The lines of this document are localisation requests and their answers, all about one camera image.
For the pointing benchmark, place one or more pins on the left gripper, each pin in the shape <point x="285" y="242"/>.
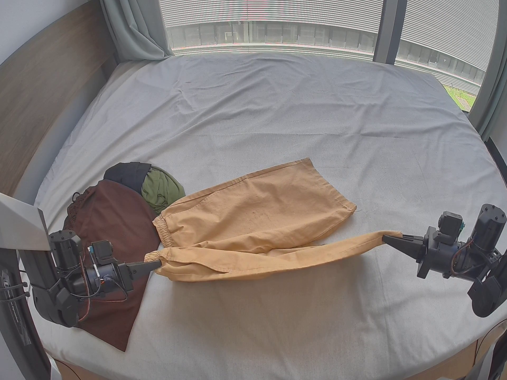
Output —
<point x="113" y="275"/>

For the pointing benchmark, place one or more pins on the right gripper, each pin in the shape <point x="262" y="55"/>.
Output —
<point x="437" y="255"/>

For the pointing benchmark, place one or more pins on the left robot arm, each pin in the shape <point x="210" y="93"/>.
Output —
<point x="65" y="251"/>

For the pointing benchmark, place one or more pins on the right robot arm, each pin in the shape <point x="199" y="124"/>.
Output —
<point x="489" y="228"/>

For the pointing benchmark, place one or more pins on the bed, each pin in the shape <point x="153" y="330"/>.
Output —
<point x="277" y="113"/>

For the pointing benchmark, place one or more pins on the brown garment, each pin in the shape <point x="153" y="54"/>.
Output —
<point x="111" y="220"/>

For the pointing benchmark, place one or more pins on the green garment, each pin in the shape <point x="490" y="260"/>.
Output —
<point x="162" y="190"/>

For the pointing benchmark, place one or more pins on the black garment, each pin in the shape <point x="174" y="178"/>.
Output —
<point x="126" y="170"/>

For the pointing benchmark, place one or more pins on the blue-green curtain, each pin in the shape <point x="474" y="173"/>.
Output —
<point x="130" y="22"/>

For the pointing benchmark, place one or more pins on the window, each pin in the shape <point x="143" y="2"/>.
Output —
<point x="277" y="6"/>

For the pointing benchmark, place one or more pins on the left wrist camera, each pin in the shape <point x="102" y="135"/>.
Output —
<point x="101" y="251"/>

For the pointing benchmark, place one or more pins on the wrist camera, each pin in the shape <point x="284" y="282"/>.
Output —
<point x="450" y="224"/>
<point x="101" y="251"/>

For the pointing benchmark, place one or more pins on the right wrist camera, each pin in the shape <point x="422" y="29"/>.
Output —
<point x="450" y="224"/>

